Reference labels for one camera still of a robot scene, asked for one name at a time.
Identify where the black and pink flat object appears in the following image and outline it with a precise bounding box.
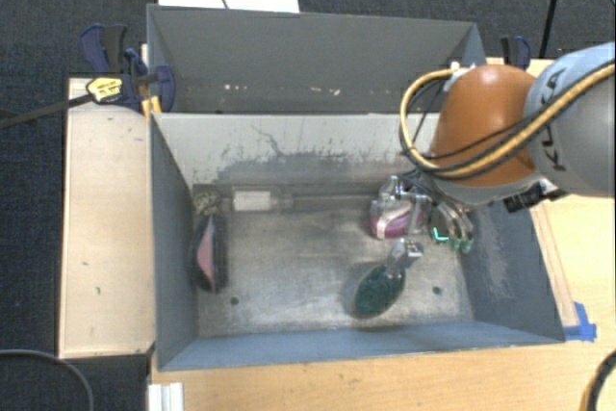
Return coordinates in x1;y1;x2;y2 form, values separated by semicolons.
191;211;230;294

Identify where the pale wood board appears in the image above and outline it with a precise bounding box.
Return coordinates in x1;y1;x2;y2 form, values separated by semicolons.
58;76;158;359

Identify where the black cylinder on white bracket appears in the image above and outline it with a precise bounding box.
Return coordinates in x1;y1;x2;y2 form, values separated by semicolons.
502;180;567;215

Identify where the dark green oval sponge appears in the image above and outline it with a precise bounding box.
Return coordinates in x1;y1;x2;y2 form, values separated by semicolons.
352;261;406;320

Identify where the grey metal bin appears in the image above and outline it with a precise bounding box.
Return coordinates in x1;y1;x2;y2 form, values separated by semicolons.
145;3;567;372

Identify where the clear plastic bottle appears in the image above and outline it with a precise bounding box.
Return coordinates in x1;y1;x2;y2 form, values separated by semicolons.
230;187;295;214

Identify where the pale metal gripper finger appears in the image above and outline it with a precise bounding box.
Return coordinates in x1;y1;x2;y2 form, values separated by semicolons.
383;174;430;236
385;237;425;280

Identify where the speckled yellow-grey ball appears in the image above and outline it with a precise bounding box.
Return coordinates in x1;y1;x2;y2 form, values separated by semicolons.
193;189;223;216

